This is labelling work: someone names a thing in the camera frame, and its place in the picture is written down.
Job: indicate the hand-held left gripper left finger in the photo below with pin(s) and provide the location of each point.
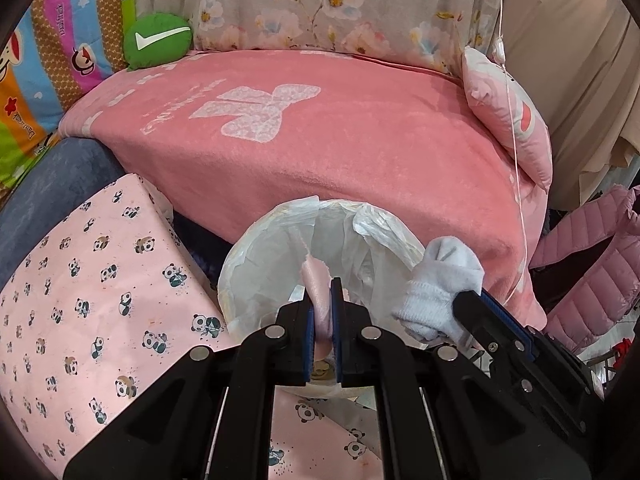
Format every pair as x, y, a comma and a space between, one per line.
310, 340

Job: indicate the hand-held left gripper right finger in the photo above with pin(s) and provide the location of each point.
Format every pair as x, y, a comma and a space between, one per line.
337, 340

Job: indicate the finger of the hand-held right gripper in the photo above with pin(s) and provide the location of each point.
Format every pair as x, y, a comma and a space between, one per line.
495, 325

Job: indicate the pink satin bow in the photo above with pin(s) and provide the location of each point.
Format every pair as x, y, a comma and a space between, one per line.
320, 290

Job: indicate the pale blue sock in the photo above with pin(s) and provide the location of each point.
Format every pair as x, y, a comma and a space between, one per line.
430, 295

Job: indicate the white lined trash bin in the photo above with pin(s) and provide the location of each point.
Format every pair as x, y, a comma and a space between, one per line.
260, 260

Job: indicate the red cloth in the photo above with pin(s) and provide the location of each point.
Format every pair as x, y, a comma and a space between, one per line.
620, 349

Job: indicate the pink puffer jacket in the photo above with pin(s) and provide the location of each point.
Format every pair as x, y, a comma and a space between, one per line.
590, 270

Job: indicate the pink blanket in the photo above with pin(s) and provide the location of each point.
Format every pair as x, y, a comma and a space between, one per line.
350, 160

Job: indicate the pink printed pillow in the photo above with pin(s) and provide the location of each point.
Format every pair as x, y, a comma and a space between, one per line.
505, 110

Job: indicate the pink panda print cloth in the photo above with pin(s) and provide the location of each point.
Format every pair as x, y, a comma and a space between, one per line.
100, 285

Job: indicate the beige curtain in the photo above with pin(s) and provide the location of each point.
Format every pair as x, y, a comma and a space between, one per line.
575, 60

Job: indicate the blue-grey sofa cushion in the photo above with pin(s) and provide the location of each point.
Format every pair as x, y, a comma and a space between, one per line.
50, 185

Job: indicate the grey floral blanket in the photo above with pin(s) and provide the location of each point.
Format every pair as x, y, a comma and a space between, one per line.
300, 10

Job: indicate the green cushion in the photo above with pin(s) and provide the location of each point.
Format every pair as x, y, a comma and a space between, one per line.
155, 40

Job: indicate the colourful monkey print quilt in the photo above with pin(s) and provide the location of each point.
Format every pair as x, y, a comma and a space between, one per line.
55, 35

